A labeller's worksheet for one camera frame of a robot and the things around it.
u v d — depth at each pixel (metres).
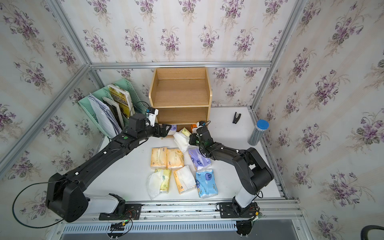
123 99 0.94
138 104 1.13
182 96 0.82
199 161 0.86
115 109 0.93
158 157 0.87
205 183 0.78
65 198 0.39
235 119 1.11
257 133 0.88
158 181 0.78
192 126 0.98
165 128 0.71
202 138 0.71
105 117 0.80
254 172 0.46
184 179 0.79
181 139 0.88
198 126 0.83
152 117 0.70
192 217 0.73
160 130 0.71
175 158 0.86
